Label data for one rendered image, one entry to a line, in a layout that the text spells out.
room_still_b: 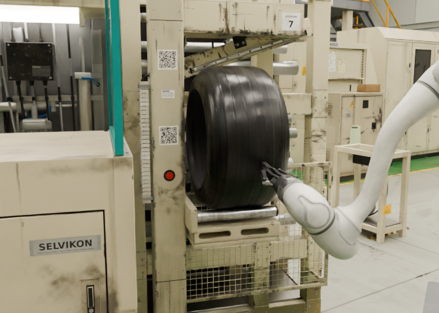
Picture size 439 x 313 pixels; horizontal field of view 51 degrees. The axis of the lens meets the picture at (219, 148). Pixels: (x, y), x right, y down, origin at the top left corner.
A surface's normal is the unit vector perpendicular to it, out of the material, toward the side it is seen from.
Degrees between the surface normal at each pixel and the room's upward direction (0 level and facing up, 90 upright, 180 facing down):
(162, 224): 90
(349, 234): 93
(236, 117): 69
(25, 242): 90
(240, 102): 57
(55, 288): 90
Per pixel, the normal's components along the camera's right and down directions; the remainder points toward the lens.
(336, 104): -0.84, 0.08
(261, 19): 0.26, 0.15
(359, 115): 0.53, 0.13
